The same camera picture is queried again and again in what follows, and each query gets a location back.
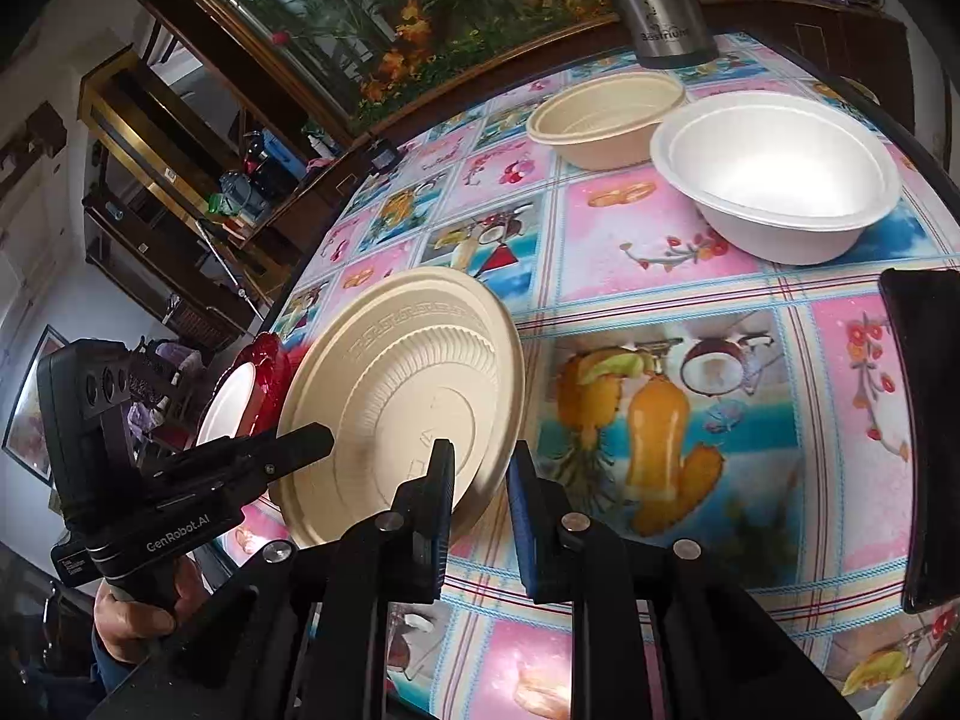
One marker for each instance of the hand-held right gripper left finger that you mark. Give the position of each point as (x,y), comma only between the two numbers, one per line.
(442,510)

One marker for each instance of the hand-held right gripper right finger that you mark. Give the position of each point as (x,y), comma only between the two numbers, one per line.
(525,532)

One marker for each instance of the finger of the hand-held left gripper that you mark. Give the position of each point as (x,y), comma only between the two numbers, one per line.
(300,444)

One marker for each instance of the large red glass plate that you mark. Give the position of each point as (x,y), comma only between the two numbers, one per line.
(262,375)

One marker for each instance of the beige fibre bowl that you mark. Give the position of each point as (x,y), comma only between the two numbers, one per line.
(600,116)

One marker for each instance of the white foam bowl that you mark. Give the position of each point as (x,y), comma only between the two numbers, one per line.
(765,165)

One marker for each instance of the person's left hand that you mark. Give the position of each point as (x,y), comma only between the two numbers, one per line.
(131,626)

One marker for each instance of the brown wicker basket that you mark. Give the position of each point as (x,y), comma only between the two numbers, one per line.
(202,322)

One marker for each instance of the green packet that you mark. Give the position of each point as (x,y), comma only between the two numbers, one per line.
(217,204)

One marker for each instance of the printed fruit tablecloth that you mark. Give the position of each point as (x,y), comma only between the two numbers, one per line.
(637,300)

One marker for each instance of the grey blue pot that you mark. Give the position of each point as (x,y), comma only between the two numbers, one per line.
(236,191)

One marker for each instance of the pink cloth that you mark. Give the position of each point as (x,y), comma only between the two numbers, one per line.
(319,163)

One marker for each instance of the small black device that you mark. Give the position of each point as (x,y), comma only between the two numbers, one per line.
(384,156)

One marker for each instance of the white spray bottle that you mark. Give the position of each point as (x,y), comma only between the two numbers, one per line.
(319,139)

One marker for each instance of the black glossy slab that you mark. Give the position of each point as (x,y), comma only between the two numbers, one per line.
(926,435)

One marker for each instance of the stainless steel kettle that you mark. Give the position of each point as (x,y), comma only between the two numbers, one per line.
(660,15)

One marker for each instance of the framed wall picture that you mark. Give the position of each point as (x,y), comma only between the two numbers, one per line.
(30,405)

